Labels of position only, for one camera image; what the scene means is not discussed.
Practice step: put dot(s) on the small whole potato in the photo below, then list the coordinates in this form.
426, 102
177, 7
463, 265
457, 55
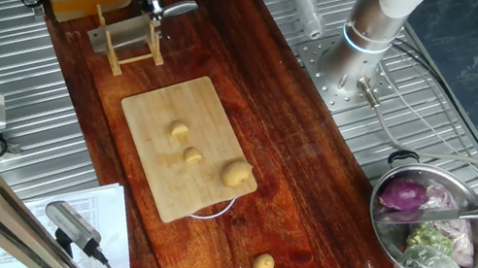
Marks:
263, 265

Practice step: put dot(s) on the steel cleaver knife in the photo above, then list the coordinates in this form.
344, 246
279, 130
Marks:
121, 34

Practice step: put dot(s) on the steel cooking pot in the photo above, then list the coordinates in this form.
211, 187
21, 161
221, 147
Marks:
391, 236

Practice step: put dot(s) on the silver camera on stand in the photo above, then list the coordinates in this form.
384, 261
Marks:
70, 222

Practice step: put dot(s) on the large peeled potato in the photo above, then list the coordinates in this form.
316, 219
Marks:
236, 174

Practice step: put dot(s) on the green leafy vegetable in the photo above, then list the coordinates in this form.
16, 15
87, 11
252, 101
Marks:
428, 238

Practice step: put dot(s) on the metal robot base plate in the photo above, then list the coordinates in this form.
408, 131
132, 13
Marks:
339, 97

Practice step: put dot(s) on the cut potato piece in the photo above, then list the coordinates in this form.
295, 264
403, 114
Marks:
178, 129
192, 155

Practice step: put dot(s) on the bamboo cutting board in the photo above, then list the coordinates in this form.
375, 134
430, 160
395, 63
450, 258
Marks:
170, 191

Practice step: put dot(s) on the wooden knife rack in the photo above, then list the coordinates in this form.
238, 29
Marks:
112, 60

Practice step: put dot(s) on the bag of purple vegetables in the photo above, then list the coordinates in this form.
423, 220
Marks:
460, 238

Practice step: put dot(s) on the purple onion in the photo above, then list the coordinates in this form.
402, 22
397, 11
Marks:
402, 194

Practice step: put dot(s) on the printed paper sheet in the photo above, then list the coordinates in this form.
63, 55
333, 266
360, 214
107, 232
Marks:
102, 208

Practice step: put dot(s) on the slim steel kitchen knife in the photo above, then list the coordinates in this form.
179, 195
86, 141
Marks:
476, 214

